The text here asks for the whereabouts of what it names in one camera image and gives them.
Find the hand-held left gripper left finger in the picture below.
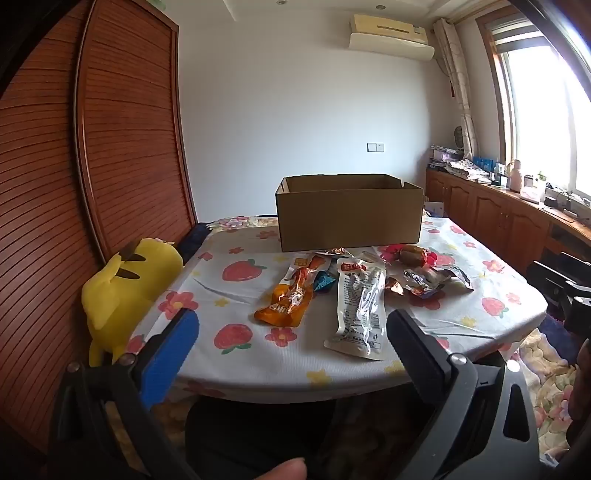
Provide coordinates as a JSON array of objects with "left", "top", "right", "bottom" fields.
[{"left": 48, "top": 307, "right": 201, "bottom": 480}]

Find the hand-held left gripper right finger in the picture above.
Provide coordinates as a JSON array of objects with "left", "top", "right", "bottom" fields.
[{"left": 386, "top": 308, "right": 542, "bottom": 480}]

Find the long white snack packet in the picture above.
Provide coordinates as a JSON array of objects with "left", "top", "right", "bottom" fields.
[{"left": 323, "top": 257, "right": 389, "bottom": 361}]

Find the orange snack packet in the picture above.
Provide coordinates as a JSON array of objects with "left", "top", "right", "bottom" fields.
[{"left": 254, "top": 254, "right": 331, "bottom": 328}]

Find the brown cardboard box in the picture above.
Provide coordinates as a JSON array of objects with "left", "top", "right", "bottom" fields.
[{"left": 276, "top": 174, "right": 424, "bottom": 253}]

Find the person's left hand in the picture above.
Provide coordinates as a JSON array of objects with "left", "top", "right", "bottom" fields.
[{"left": 252, "top": 457, "right": 308, "bottom": 480}]

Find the silver crumpled snack packet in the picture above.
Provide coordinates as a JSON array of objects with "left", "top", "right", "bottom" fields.
[{"left": 402, "top": 265, "right": 474, "bottom": 298}]

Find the floral blanket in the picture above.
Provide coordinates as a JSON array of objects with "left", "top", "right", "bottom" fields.
[{"left": 508, "top": 318, "right": 583, "bottom": 467}]

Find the white tissue box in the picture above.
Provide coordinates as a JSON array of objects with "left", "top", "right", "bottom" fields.
[{"left": 521, "top": 178, "right": 546, "bottom": 201}]

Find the yellow plush toy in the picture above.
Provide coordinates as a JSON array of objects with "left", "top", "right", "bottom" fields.
[{"left": 82, "top": 237, "right": 184, "bottom": 367}]

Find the wooden cabinet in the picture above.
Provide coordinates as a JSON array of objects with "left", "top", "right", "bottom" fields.
[{"left": 425, "top": 168, "right": 591, "bottom": 278}]

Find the strawberry print tablecloth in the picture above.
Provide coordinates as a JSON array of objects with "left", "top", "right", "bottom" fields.
[{"left": 127, "top": 215, "right": 548, "bottom": 402}]

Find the small blue snack packet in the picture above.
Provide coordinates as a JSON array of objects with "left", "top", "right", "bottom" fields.
[{"left": 314, "top": 270, "right": 340, "bottom": 294}]

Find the dark blue cloth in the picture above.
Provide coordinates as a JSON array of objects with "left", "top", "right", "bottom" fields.
[{"left": 178, "top": 222, "right": 213, "bottom": 264}]

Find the patterned folded cloth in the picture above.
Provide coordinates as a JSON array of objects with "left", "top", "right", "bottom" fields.
[{"left": 448, "top": 158, "right": 491, "bottom": 182}]

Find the window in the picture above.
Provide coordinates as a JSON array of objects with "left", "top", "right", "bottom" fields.
[{"left": 478, "top": 0, "right": 591, "bottom": 195}]

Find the stack of boxes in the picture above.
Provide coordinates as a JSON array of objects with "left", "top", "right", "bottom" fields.
[{"left": 428, "top": 144, "right": 465, "bottom": 171}]

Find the patterned curtain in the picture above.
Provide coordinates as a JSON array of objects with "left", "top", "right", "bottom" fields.
[{"left": 431, "top": 17, "right": 481, "bottom": 160}]

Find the wooden louvered wardrobe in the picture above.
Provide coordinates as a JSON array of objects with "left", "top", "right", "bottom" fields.
[{"left": 0, "top": 0, "right": 199, "bottom": 453}]

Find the white air conditioner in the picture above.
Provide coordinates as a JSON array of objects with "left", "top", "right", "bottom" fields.
[{"left": 348, "top": 14, "right": 436, "bottom": 61}]

